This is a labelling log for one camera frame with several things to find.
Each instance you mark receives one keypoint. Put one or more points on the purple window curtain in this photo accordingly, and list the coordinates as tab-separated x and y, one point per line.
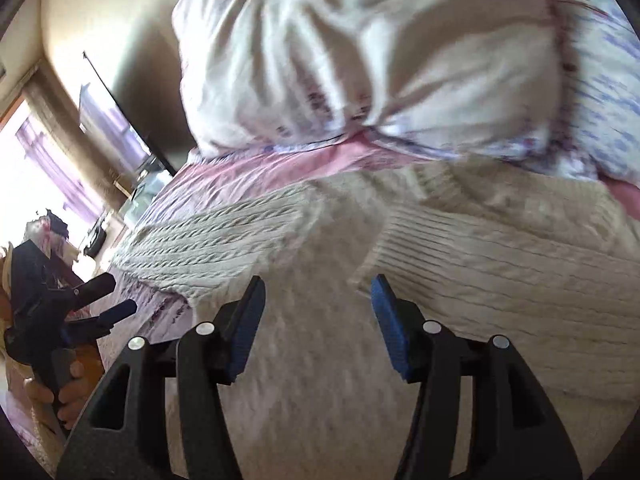
55	165

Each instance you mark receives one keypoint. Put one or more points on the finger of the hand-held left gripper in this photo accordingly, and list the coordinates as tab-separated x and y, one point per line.
92	287
117	312

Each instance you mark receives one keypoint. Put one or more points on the small black device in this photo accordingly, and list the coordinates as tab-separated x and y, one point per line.
96	237

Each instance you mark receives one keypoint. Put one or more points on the pink floral bed sheet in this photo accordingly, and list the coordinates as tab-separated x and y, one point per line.
260	170

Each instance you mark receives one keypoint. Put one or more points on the wall-mounted television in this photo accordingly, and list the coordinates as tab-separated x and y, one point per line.
125	125

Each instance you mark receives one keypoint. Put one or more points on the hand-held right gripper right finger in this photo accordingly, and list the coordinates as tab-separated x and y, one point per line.
392	325

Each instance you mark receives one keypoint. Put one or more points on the person's left hand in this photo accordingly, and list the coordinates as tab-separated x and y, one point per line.
75	385

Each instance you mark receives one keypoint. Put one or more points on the white floral pillow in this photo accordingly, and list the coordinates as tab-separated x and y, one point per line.
360	50

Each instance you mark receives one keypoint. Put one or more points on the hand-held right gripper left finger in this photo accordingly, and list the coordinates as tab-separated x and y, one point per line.
245	335

